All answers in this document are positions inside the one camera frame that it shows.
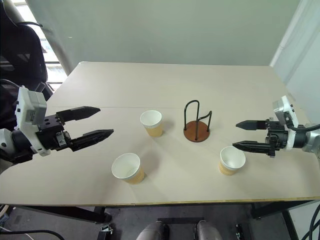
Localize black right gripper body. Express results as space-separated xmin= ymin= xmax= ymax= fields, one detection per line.
xmin=264 ymin=119 xmax=289 ymax=158

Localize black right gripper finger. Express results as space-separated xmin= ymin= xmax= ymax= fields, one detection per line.
xmin=235 ymin=119 xmax=269 ymax=131
xmin=232 ymin=140 xmax=271 ymax=154

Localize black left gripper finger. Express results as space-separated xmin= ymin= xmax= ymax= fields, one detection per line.
xmin=56 ymin=106 xmax=102 ymax=124
xmin=68 ymin=128 xmax=115 ymax=153

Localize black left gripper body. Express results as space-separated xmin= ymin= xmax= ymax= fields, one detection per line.
xmin=35 ymin=113 xmax=74 ymax=152

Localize brown paper cup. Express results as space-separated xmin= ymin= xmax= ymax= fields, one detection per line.
xmin=218 ymin=145 xmax=247 ymax=177
xmin=139 ymin=109 xmax=164 ymax=138
xmin=110 ymin=152 xmax=146 ymax=185

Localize black office chair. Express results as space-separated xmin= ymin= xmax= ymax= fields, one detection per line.
xmin=0 ymin=0 xmax=55 ymax=131

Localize grey rounded shape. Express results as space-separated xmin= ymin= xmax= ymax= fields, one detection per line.
xmin=135 ymin=220 xmax=169 ymax=240
xmin=194 ymin=219 xmax=221 ymax=240

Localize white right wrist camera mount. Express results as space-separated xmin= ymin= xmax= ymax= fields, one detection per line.
xmin=272 ymin=95 xmax=300 ymax=151

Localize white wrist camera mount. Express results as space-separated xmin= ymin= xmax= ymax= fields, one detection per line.
xmin=14 ymin=85 xmax=49 ymax=157
xmin=272 ymin=95 xmax=300 ymax=151

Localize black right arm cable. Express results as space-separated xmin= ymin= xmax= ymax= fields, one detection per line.
xmin=286 ymin=122 xmax=320 ymax=133

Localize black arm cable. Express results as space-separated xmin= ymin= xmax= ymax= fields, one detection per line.
xmin=286 ymin=122 xmax=320 ymax=133
xmin=0 ymin=78 xmax=22 ymax=89

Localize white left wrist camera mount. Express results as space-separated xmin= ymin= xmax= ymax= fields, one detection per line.
xmin=14 ymin=85 xmax=49 ymax=157

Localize wire cup holder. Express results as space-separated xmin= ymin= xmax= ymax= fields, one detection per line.
xmin=182 ymin=99 xmax=213 ymax=144

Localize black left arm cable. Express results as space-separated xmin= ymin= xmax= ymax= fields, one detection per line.
xmin=0 ymin=78 xmax=22 ymax=89

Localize black hanging cables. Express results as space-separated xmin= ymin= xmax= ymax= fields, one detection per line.
xmin=300 ymin=210 xmax=320 ymax=240

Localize black floor cable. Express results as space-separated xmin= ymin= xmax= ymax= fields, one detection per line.
xmin=0 ymin=228 xmax=66 ymax=240

